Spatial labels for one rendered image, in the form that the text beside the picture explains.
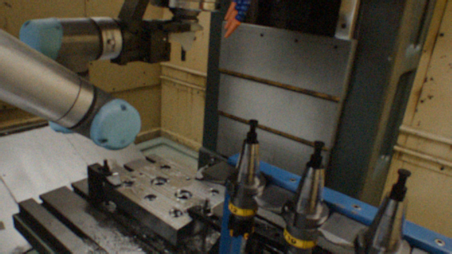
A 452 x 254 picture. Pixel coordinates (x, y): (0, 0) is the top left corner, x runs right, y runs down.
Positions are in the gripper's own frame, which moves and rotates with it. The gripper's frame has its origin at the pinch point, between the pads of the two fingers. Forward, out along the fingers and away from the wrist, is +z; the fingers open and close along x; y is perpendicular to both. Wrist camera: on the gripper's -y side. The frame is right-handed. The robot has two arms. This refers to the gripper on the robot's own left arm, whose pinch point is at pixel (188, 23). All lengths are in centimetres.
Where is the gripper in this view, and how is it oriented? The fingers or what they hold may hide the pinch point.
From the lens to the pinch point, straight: 83.8
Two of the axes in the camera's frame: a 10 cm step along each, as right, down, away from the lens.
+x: 7.7, 2.8, -5.7
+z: 6.3, -2.5, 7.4
